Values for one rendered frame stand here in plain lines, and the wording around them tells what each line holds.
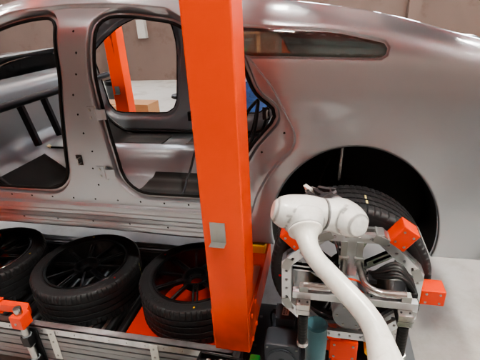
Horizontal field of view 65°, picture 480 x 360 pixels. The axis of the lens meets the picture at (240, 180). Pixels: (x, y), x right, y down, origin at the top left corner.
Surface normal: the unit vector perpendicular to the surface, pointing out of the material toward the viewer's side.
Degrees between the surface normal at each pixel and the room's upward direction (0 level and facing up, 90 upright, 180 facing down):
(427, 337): 0
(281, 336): 0
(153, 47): 90
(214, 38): 90
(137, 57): 90
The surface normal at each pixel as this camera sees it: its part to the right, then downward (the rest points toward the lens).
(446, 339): -0.05, -0.91
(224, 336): -0.21, 0.42
